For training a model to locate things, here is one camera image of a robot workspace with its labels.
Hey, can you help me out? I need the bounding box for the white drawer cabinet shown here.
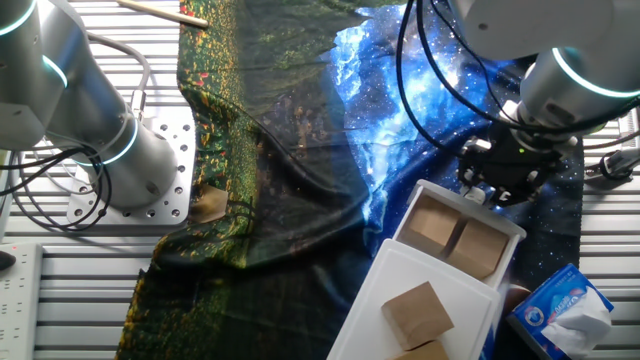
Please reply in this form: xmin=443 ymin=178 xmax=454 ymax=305
xmin=327 ymin=238 xmax=503 ymax=360

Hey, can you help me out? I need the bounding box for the white drawer with knob handle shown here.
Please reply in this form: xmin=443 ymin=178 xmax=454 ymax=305
xmin=392 ymin=178 xmax=527 ymax=291

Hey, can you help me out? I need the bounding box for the pale wooden stick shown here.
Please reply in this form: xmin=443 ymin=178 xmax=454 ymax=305
xmin=115 ymin=0 xmax=210 ymax=29

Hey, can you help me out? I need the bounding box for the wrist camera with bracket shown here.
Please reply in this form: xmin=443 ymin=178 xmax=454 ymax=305
xmin=459 ymin=137 xmax=495 ymax=156

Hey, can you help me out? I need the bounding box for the brown tape patch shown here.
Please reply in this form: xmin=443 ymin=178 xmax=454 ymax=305
xmin=189 ymin=183 xmax=230 ymax=225

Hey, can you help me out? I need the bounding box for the blue tissue pack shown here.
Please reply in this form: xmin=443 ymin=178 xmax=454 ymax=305
xmin=505 ymin=263 xmax=615 ymax=360

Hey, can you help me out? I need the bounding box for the brown wooden cube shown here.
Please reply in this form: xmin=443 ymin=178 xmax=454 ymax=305
xmin=401 ymin=193 xmax=463 ymax=257
xmin=392 ymin=339 xmax=450 ymax=360
xmin=381 ymin=280 xmax=455 ymax=352

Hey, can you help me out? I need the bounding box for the black base cable bundle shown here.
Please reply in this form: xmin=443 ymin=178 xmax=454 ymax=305
xmin=0 ymin=144 xmax=114 ymax=232

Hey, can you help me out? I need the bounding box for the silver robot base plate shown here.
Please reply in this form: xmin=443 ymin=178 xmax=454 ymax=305
xmin=66 ymin=117 xmax=196 ymax=227

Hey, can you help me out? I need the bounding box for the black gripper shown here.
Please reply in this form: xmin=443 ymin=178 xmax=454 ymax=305
xmin=458 ymin=124 xmax=564 ymax=207

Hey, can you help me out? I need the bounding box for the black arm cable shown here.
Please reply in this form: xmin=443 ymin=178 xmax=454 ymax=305
xmin=394 ymin=0 xmax=640 ymax=156

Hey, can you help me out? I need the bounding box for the grey base cable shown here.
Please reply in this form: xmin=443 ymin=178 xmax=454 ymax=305
xmin=82 ymin=30 xmax=152 ymax=121

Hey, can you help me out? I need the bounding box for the white power strip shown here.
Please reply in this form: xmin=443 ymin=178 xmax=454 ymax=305
xmin=0 ymin=242 xmax=45 ymax=360

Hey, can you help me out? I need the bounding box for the galaxy and meadow print cloth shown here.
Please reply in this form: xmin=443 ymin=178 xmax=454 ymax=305
xmin=115 ymin=0 xmax=585 ymax=360

